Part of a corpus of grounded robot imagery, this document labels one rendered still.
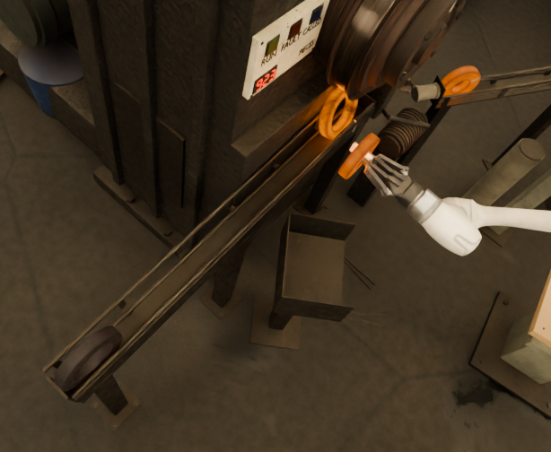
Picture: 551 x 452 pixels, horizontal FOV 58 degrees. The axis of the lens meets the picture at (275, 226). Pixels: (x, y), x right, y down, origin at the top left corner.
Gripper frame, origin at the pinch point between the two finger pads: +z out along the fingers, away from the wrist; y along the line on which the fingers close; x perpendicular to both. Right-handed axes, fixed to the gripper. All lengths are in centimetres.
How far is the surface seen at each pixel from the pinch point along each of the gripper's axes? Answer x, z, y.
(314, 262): -23.4, -10.6, -24.8
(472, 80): -11, -9, 68
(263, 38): 38, 27, -25
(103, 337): -10, 14, -84
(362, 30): 34.8, 16.0, -0.4
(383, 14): 40.0, 13.7, 1.3
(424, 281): -82, -52, 35
